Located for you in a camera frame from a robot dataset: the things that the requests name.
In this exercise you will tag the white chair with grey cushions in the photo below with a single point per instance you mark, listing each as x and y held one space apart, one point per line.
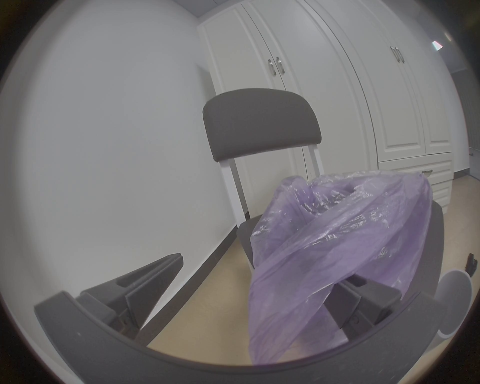
262 120

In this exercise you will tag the white wardrobe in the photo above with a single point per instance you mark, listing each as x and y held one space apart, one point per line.
330 75

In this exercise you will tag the white trash bin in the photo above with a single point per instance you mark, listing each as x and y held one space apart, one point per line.
452 300

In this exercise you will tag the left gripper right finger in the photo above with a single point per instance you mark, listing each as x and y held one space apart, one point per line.
371 303

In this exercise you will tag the purple plastic bag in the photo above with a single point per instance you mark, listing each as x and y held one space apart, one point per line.
337 232

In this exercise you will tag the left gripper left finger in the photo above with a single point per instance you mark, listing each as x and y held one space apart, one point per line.
146 285

